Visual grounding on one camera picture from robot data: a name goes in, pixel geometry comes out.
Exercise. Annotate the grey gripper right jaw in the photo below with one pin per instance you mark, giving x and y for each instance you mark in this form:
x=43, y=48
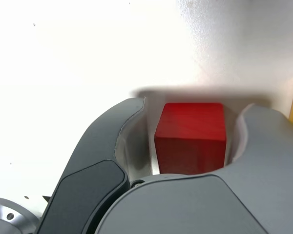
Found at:
x=210, y=207

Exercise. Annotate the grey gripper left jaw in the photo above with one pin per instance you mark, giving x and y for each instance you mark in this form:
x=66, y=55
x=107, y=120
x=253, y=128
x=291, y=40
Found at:
x=92, y=156

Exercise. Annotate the red cube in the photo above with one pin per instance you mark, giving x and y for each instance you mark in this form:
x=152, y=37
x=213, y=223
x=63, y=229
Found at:
x=190, y=136

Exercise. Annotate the black tape strip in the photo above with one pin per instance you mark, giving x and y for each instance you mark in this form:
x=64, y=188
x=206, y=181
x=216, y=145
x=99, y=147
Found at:
x=47, y=198

